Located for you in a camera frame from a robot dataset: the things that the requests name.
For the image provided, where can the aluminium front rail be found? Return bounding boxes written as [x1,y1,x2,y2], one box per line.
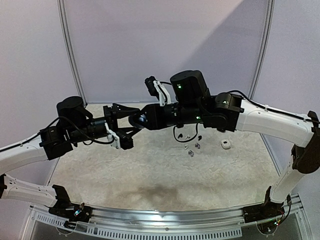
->
[22,195,312,240]

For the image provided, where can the left aluminium frame post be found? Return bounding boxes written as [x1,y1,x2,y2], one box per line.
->
[57,0,88,107]

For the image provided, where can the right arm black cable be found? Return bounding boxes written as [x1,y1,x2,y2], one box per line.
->
[159,81,313,145]

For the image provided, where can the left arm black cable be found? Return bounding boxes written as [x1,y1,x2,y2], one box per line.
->
[22,117,116,147]

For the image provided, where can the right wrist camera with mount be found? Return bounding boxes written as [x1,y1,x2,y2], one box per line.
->
[144,76,172,107]

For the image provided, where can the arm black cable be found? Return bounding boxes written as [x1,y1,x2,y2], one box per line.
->
[159,81,313,145]
[22,117,116,147]

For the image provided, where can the white earbud charging case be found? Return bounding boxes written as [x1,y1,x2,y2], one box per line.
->
[220,139,231,150]

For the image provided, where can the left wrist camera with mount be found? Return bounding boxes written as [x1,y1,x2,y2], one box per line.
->
[104,122,134,150]

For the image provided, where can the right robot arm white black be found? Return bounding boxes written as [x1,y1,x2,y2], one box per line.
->
[134,70,320,218]

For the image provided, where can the aluminium frame post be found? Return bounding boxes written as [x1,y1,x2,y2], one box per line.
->
[248,0,281,176]
[57,0,88,107]

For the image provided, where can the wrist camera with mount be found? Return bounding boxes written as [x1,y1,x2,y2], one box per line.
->
[144,76,172,107]
[104,122,134,150]

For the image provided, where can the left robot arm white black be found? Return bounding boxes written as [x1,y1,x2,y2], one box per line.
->
[0,96,140,217]

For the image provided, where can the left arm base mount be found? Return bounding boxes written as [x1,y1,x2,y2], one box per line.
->
[48,184,93,226]

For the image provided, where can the right aluminium frame post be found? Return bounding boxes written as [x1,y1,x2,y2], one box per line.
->
[248,0,281,176]

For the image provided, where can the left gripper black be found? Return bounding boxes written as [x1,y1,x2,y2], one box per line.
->
[69,103,142,144]

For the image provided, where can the blue-grey earbud charging case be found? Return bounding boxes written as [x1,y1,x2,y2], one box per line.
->
[128,112,148,129]

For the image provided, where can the silver earbud lower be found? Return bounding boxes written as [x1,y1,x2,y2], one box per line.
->
[188,150,194,157]

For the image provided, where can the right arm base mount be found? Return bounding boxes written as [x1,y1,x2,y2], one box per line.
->
[242,186,292,234]

